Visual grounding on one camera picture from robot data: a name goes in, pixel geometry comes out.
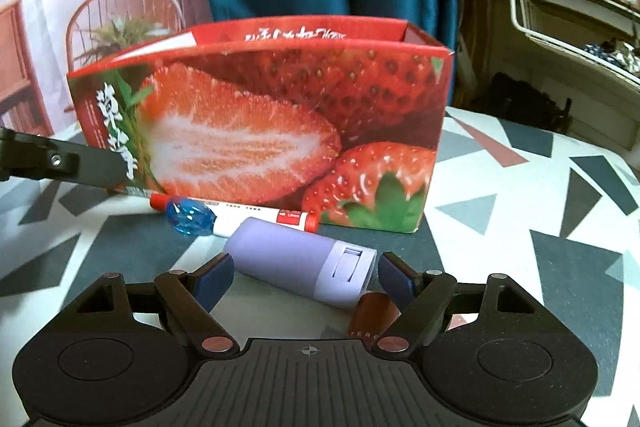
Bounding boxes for foil wrapped items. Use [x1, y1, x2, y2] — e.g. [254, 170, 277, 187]
[582, 39, 640, 74]

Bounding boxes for purple plastic case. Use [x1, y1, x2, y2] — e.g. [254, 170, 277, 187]
[222, 216, 379, 310]

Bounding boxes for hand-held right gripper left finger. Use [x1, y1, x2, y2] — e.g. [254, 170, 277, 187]
[54, 252, 238, 356]

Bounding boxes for dark red tube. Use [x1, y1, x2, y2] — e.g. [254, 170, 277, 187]
[346, 291, 404, 341]

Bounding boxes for red and white marker pen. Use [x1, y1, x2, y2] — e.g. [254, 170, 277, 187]
[149, 192, 321, 236]

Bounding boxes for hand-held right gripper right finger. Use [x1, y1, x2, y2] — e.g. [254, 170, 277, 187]
[376, 251, 565, 355]

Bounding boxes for white wire basket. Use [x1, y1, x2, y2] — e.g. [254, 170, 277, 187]
[507, 0, 640, 84]

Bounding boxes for wooden counter cabinet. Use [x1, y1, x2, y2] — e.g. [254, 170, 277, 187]
[457, 0, 640, 154]

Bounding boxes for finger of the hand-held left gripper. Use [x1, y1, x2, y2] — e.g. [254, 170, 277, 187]
[0, 128, 127, 191]

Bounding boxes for strawberry print cardboard box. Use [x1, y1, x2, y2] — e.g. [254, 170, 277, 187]
[66, 14, 456, 236]

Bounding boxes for black bag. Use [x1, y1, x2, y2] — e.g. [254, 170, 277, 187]
[479, 71, 574, 136]

